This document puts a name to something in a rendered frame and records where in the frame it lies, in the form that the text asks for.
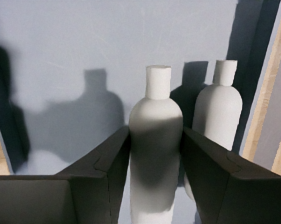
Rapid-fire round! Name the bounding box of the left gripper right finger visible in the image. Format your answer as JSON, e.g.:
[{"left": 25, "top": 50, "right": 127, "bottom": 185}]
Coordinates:
[{"left": 180, "top": 127, "right": 281, "bottom": 224}]

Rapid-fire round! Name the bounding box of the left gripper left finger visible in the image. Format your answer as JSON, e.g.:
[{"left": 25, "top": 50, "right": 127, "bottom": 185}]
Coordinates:
[{"left": 0, "top": 126, "right": 130, "bottom": 224}]

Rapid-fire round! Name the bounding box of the grey gas cylinder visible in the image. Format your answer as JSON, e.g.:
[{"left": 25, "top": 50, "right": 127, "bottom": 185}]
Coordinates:
[
  {"left": 129, "top": 65, "right": 183, "bottom": 224},
  {"left": 192, "top": 60, "right": 242, "bottom": 151}
]

